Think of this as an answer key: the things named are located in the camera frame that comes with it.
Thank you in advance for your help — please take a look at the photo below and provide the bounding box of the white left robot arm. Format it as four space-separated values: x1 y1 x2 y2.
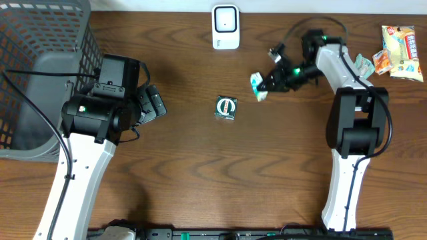
34 54 167 239

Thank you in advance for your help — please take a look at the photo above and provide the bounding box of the white barcode scanner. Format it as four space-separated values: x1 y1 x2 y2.
211 4 240 50

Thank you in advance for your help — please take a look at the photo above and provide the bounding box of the orange Kleenex tissue pack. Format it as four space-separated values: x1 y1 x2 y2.
372 49 393 75

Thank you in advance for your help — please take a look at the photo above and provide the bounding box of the dark green Zam-Buk tin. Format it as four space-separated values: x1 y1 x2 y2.
214 96 238 120

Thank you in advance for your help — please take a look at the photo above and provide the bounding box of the yellow snack chip bag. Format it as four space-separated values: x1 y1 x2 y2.
382 25 424 82

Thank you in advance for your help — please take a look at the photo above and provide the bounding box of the teal wet wipes pack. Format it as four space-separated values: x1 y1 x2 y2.
354 53 375 79

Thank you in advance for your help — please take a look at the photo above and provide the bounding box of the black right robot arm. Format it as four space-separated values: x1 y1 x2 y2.
256 29 392 233

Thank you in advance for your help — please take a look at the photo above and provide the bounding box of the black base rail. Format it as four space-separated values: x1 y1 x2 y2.
85 219 394 240

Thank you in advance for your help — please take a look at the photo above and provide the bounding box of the grey plastic mesh basket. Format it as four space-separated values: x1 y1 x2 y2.
1 0 102 162

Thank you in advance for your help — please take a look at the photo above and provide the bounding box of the green Kleenex tissue pack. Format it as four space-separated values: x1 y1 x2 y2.
250 72 269 103

